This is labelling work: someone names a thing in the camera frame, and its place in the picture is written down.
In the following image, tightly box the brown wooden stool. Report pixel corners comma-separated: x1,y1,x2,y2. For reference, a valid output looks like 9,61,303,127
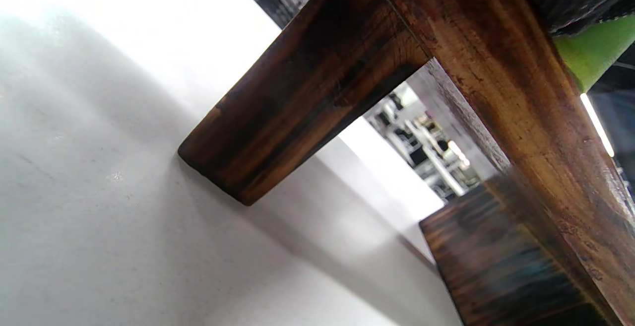
178,0,635,326

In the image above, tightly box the green round sponge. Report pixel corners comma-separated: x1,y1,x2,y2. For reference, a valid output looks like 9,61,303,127
553,15,635,93

